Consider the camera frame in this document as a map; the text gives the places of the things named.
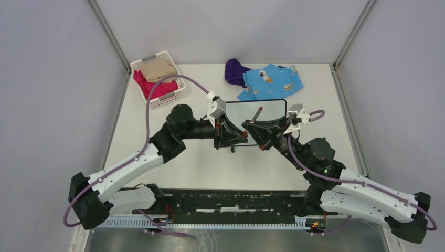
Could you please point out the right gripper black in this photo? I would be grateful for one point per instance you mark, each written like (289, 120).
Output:
(264, 132)

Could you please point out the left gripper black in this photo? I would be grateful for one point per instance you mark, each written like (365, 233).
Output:
(227, 139)

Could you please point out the marker pen white barrel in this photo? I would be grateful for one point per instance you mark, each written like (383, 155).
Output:
(256, 115)

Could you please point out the whiteboard with black frame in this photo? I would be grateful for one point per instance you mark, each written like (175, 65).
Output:
(240, 111)

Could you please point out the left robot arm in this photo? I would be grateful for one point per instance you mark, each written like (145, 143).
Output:
(95, 197)

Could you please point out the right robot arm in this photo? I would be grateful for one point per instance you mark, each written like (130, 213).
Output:
(334, 188)

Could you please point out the blue patterned cloth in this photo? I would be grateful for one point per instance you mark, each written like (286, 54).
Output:
(270, 82)

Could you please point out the purple cloth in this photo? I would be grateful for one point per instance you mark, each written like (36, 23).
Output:
(234, 72)

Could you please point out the pink cloth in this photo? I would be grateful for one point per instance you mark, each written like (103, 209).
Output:
(146, 87)

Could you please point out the beige folded cloth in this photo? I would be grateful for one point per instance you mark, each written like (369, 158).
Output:
(156, 69)

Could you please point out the white plastic basket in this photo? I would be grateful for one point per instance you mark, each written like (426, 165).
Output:
(180, 93)

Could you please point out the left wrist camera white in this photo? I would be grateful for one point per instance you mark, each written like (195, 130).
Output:
(215, 108)

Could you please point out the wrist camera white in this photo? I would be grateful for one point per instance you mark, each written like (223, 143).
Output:
(297, 117)
(215, 108)

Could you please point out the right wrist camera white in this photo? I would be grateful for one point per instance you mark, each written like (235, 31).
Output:
(297, 117)

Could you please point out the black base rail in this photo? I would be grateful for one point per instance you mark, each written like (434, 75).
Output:
(199, 206)

